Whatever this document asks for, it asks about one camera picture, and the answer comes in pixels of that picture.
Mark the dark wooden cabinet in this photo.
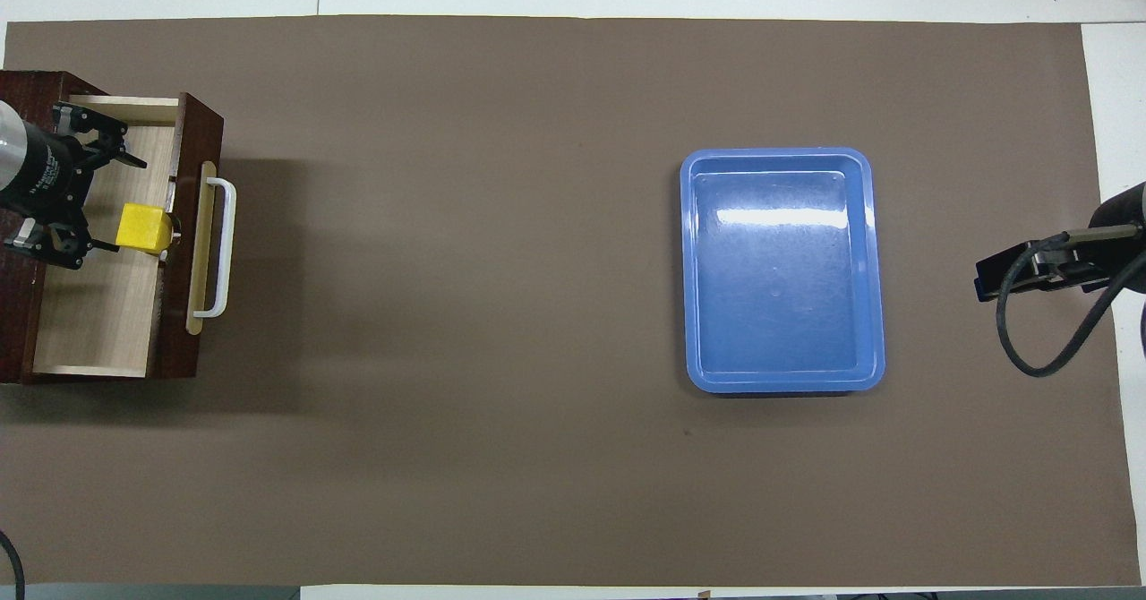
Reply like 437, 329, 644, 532
0, 70, 108, 386

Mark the white drawer handle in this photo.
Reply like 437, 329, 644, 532
192, 177, 238, 319

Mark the brown paper mat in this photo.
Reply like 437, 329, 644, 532
0, 15, 1142, 587

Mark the yellow cube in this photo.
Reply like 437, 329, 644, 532
115, 203, 173, 255

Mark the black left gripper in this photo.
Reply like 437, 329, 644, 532
4, 103, 149, 270

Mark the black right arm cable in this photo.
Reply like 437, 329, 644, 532
996, 228, 1146, 378

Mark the blue plastic tray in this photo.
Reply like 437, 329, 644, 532
679, 147, 887, 395

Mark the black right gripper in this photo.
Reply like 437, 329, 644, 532
976, 240, 1111, 304

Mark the dark wooden drawer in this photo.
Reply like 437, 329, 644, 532
31, 92, 238, 379

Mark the thin black cable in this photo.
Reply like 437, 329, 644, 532
0, 528, 26, 600

